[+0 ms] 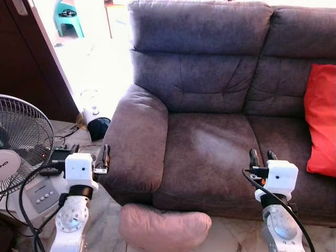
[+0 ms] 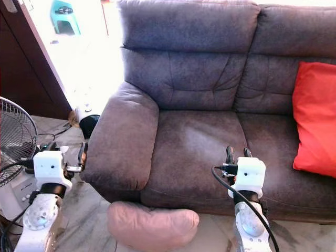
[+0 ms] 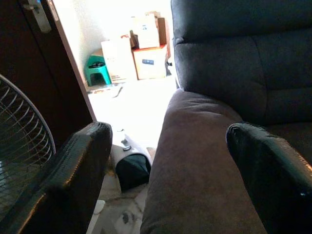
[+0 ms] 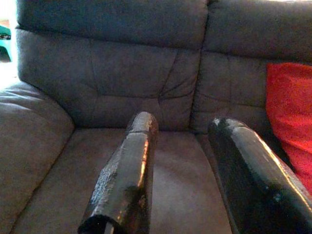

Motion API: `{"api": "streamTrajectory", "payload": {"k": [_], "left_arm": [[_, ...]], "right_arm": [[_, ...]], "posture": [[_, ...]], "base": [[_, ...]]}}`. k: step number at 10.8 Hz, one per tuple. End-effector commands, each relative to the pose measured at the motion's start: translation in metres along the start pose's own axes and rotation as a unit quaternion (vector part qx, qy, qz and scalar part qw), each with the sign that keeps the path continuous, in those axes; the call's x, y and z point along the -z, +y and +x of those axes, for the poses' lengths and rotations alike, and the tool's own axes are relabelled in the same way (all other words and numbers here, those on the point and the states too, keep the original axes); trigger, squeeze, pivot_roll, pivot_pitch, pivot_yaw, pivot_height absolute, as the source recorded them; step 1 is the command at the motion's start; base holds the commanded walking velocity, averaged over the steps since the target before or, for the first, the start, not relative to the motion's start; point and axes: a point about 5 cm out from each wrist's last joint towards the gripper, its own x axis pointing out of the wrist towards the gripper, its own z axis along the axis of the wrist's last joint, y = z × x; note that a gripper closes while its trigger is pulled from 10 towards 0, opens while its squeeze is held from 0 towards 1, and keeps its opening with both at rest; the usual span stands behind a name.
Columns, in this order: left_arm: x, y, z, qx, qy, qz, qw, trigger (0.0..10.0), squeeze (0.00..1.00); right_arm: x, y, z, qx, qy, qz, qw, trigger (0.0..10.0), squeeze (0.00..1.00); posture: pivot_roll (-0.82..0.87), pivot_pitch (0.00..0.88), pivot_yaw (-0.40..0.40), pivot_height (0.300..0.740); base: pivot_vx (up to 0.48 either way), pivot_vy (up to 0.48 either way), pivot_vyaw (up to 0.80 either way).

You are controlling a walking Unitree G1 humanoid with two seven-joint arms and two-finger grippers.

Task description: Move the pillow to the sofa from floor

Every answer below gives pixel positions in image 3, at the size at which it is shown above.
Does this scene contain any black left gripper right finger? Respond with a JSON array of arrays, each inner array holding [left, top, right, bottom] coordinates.
[[225, 121, 312, 234]]

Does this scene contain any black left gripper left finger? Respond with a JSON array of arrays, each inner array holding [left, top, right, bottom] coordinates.
[[0, 121, 113, 234]]

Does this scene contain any white and black floor appliance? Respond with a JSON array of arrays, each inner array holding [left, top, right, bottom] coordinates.
[[111, 129, 153, 193]]

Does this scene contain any grey brown fabric sofa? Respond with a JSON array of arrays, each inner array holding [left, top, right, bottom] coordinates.
[[140, 0, 312, 234]]

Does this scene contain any white standing fan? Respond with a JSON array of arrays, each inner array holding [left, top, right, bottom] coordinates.
[[0, 73, 57, 220]]

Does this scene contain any green plastic stool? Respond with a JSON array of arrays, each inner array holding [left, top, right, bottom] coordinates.
[[84, 55, 113, 86]]

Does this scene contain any dark brown wooden door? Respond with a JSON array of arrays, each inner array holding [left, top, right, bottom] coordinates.
[[0, 0, 98, 156]]

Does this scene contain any tall white cardboard box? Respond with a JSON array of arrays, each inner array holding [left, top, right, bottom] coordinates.
[[101, 36, 138, 83]]

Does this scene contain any orange edged cardboard box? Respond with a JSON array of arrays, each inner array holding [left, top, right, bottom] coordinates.
[[131, 45, 169, 80]]

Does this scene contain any white box with blue label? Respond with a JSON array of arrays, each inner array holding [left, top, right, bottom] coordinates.
[[130, 13, 161, 49]]

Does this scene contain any brown cardboard box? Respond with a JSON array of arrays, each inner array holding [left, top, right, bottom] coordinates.
[[157, 17, 171, 47]]

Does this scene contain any silver door handle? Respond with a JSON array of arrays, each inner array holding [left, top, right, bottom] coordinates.
[[23, 0, 52, 34]]

